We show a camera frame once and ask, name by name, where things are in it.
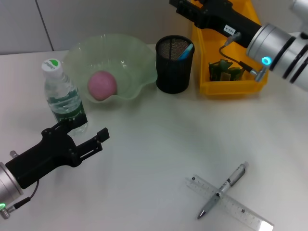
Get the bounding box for gripper cable with plug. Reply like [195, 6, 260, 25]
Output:
[0, 180, 40, 220]
[218, 32, 268, 82]

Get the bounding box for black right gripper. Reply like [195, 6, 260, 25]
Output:
[169, 0, 262, 49]

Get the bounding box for left gripper cable with plug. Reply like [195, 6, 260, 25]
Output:
[0, 180, 40, 220]

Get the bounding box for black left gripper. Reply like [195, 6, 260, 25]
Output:
[5, 117, 110, 190]

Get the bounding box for clear water bottle green label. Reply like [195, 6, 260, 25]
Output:
[41, 57, 89, 137]

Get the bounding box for clear plastic ruler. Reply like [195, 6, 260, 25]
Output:
[185, 174, 275, 231]

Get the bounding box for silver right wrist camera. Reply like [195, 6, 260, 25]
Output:
[290, 0, 308, 15]

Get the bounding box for silver clear pen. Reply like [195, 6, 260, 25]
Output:
[197, 161, 249, 219]

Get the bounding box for green plastic wrapper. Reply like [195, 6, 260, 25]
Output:
[208, 60, 246, 81]

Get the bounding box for yellow plastic bin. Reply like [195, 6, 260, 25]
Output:
[191, 0, 270, 97]

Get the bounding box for blue scissors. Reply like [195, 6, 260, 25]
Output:
[177, 43, 195, 61]

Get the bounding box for green glass fruit plate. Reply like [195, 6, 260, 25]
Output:
[63, 33, 158, 106]

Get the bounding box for black mesh pen holder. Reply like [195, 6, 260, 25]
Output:
[155, 35, 195, 94]

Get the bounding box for pink peach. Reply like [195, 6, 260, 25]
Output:
[87, 71, 118, 102]

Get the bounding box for right gripper cable with plug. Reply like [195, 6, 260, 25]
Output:
[218, 32, 268, 82]

